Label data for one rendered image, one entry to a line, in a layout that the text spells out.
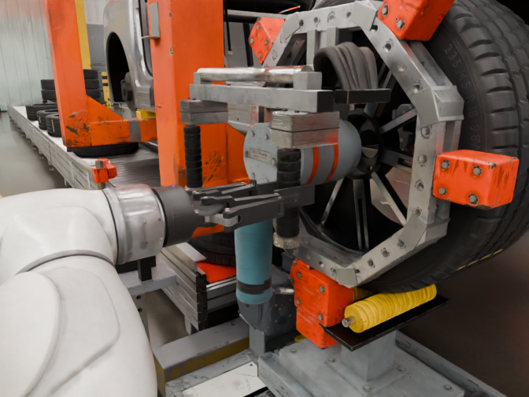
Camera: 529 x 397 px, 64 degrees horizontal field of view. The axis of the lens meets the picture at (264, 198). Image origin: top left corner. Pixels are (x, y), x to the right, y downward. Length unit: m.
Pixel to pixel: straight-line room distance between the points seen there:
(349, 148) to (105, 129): 2.47
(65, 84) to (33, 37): 10.70
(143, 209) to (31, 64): 13.24
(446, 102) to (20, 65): 13.24
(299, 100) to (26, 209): 0.37
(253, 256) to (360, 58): 0.50
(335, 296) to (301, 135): 0.46
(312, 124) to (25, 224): 0.37
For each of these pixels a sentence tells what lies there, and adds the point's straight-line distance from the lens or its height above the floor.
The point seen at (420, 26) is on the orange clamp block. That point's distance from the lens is 0.76.
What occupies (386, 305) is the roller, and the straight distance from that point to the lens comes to 0.96.
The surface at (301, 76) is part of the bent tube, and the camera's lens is 0.61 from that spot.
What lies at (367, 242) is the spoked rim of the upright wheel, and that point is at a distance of 0.97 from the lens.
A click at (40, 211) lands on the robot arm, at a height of 0.87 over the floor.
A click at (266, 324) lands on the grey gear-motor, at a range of 1.31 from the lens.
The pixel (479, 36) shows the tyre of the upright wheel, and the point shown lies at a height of 1.06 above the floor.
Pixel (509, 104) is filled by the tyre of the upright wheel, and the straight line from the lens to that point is 0.77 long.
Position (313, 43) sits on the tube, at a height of 1.06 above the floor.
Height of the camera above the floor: 1.00
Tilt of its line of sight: 17 degrees down
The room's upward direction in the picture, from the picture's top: straight up
